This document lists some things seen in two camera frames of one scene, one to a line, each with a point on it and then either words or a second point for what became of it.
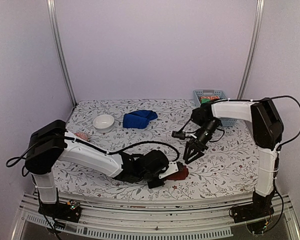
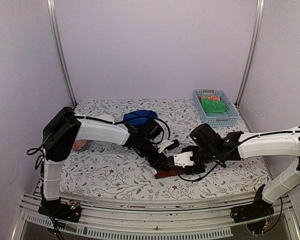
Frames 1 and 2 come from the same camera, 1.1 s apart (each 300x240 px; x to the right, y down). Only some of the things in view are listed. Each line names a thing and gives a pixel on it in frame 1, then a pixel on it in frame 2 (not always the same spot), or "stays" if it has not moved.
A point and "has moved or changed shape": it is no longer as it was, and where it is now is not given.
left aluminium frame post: [52, 12] stays
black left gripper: [156, 185] → [158, 162]
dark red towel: [179, 175] has moved or changed shape
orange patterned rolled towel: [211, 97] stays
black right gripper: [192, 144] → [193, 171]
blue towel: [138, 119] stays
